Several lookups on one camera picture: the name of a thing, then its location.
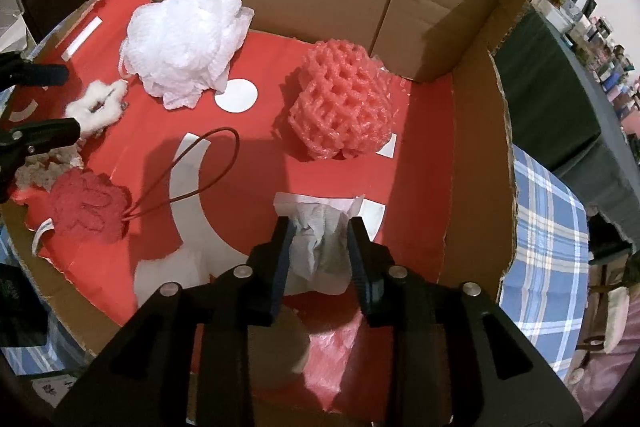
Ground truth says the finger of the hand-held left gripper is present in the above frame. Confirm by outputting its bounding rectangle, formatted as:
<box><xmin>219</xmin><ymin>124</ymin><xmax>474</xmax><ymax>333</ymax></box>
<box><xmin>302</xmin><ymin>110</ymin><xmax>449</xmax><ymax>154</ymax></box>
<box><xmin>0</xmin><ymin>117</ymin><xmax>83</xmax><ymax>202</ymax></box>
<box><xmin>0</xmin><ymin>52</ymin><xmax>70</xmax><ymax>90</ymax></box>

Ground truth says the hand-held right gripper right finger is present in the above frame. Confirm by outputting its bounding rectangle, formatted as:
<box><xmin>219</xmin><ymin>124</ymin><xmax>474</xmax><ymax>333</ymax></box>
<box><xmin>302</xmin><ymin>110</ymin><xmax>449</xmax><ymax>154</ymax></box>
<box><xmin>347</xmin><ymin>217</ymin><xmax>586</xmax><ymax>427</ymax></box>

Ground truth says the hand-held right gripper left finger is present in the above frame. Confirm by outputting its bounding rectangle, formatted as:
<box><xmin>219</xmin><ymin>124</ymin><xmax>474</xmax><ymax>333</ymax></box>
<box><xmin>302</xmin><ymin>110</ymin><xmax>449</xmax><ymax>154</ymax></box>
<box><xmin>52</xmin><ymin>216</ymin><xmax>298</xmax><ymax>427</ymax></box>

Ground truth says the white tissue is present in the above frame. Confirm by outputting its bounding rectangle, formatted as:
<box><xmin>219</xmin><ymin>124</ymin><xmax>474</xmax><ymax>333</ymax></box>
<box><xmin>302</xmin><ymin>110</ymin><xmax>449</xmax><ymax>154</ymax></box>
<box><xmin>274</xmin><ymin>192</ymin><xmax>368</xmax><ymax>297</ymax></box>

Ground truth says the small white fluffy scrunchie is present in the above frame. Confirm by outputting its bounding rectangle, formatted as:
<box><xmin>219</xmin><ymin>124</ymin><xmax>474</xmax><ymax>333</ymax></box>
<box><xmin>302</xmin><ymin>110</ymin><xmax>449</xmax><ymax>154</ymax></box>
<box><xmin>65</xmin><ymin>79</ymin><xmax>128</xmax><ymax>138</ymax></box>

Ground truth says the red knitted flower with cord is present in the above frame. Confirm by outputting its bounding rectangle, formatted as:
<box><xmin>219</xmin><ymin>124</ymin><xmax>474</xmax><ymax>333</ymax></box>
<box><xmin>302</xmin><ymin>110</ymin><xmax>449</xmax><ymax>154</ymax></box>
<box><xmin>31</xmin><ymin>128</ymin><xmax>241</xmax><ymax>255</ymax></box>

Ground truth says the white mesh bath loofah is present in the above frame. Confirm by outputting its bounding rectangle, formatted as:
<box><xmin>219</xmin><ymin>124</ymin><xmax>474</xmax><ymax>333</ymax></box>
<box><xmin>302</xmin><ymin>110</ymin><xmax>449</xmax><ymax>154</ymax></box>
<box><xmin>119</xmin><ymin>0</ymin><xmax>255</xmax><ymax>110</ymax></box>

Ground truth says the red foam net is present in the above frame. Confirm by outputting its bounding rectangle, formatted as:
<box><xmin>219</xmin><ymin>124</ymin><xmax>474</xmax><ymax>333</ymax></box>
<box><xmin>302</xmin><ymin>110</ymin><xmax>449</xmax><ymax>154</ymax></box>
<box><xmin>280</xmin><ymin>38</ymin><xmax>396</xmax><ymax>161</ymax></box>

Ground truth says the blue plaid tablecloth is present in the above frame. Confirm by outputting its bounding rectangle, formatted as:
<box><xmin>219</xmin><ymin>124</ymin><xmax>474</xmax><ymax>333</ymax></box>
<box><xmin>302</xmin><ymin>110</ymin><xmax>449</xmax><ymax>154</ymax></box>
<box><xmin>0</xmin><ymin>144</ymin><xmax>591</xmax><ymax>383</ymax></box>

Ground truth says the dark green table cloth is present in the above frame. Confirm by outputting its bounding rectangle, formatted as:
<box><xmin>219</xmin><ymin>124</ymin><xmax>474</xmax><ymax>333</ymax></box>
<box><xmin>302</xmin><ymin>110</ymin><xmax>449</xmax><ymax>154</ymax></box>
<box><xmin>492</xmin><ymin>2</ymin><xmax>640</xmax><ymax>253</ymax></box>

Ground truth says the white printed card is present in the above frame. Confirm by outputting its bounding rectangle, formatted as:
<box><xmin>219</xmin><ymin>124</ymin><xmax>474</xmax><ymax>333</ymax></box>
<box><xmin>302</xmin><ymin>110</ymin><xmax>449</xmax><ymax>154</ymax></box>
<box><xmin>32</xmin><ymin>374</ymin><xmax>78</xmax><ymax>408</ymax></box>

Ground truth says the row of figurines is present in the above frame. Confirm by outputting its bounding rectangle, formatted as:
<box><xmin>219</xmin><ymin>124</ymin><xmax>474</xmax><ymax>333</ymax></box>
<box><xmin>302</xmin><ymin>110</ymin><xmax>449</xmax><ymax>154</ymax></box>
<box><xmin>520</xmin><ymin>0</ymin><xmax>640</xmax><ymax>118</ymax></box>

